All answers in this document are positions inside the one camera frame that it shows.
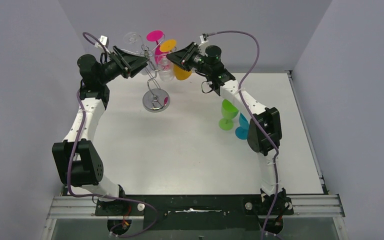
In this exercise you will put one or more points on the blue wine glass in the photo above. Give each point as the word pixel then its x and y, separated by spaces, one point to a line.
pixel 241 131

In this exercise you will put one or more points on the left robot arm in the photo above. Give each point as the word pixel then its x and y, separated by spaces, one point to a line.
pixel 78 163

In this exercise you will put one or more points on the chrome wire glass rack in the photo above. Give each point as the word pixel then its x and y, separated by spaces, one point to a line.
pixel 155 100

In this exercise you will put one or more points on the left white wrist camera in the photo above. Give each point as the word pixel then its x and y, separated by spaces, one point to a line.
pixel 103 42

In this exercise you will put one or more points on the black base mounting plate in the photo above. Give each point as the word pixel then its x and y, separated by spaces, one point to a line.
pixel 197 212

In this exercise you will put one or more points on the green wine glass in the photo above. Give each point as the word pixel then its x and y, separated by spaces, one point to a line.
pixel 228 112

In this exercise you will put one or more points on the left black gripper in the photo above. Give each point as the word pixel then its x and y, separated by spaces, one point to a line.
pixel 121 64

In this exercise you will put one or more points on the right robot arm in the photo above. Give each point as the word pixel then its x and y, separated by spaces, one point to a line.
pixel 264 132

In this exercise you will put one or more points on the clear wine glass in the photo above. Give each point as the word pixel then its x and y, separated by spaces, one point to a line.
pixel 165 69
pixel 134 39

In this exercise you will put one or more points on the pink wine glass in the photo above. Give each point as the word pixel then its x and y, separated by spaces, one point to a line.
pixel 156 36

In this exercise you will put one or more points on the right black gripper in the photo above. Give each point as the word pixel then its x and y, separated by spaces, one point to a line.
pixel 189 57

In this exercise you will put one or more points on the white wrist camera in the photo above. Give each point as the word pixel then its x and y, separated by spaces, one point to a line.
pixel 103 42
pixel 204 42

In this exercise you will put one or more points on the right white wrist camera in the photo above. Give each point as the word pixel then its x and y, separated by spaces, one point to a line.
pixel 204 42

